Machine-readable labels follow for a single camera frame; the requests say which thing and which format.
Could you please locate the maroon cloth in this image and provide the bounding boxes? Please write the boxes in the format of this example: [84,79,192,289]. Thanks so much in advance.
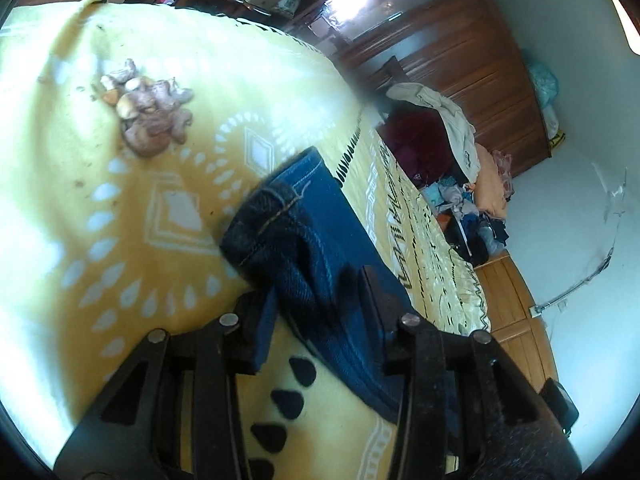
[380,110,463,186]

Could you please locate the light blue plastic bag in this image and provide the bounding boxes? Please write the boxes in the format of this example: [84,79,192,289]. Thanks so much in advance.
[525,52,560,111]

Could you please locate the brown wooden wardrobe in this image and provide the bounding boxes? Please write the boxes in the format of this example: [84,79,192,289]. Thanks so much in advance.
[305,0,551,177]

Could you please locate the pile of mixed clothes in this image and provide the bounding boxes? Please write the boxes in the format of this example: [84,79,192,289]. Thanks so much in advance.
[420,150,516,267]

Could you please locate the blue denim pants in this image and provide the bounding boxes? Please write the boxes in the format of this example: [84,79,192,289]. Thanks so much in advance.
[220,146,463,453]

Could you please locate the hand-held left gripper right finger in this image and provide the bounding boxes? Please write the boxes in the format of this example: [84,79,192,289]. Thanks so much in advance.
[361,266,582,480]

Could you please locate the yellow and black bag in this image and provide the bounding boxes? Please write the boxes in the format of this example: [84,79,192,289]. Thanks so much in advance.
[546,127,567,160]

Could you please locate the orange cloth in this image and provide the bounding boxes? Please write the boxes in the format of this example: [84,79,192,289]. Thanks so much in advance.
[472,142,511,223]

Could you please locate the wooden bed frame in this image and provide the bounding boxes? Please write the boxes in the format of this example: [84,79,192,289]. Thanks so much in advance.
[472,252,561,396]

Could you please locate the yellow patterned blanket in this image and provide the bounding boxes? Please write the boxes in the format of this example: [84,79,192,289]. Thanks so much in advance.
[0,0,491,480]

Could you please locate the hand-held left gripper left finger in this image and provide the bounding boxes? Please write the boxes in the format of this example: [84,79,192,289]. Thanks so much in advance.
[52,290,279,480]

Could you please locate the black box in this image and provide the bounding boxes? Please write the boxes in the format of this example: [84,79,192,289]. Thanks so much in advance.
[540,379,581,437]

